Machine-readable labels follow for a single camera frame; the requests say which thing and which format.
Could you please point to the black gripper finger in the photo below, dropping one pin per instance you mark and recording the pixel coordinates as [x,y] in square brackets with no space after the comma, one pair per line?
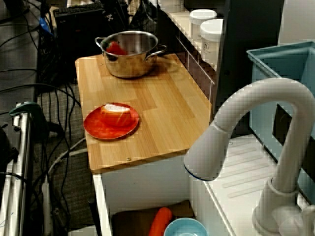
[112,17]

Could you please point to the long red pepper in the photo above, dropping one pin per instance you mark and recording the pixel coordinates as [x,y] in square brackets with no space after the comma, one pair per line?
[115,48]

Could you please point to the white topped bread piece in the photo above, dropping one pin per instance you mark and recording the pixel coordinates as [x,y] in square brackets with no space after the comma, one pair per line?
[116,118]

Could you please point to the black computer case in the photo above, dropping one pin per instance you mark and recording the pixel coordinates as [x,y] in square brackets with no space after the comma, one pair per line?
[73,49]

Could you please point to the stainless steel pot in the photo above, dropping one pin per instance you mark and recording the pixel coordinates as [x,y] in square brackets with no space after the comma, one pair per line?
[130,64]

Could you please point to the beige tiled shelf ledge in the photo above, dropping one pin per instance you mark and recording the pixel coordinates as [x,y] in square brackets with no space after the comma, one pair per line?
[182,27]

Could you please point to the white lidded jar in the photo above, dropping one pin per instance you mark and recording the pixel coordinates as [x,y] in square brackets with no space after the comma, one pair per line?
[211,41]
[201,19]

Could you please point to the orange round plate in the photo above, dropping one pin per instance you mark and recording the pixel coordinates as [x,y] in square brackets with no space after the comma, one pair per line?
[105,131]

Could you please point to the green clamp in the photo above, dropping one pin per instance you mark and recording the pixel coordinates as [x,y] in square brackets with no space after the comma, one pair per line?
[24,109]

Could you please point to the dark grey upright panel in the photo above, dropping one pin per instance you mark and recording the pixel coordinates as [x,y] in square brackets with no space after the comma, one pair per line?
[246,49]

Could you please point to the light blue plastic bin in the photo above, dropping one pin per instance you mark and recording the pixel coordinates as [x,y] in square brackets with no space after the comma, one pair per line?
[265,71]

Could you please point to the grey toy faucet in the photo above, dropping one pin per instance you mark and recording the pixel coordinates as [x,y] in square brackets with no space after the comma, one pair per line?
[270,88]

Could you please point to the white toy sink unit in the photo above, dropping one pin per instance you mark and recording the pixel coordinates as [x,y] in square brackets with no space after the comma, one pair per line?
[246,157]

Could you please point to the orange toy carrot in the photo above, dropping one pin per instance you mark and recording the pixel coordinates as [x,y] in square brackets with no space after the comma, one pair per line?
[160,221]

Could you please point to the light blue bowl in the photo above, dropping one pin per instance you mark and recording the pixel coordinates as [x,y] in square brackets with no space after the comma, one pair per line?
[184,228]

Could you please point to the silver aluminium frame rail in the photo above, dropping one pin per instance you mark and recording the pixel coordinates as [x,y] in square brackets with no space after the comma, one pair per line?
[23,159]

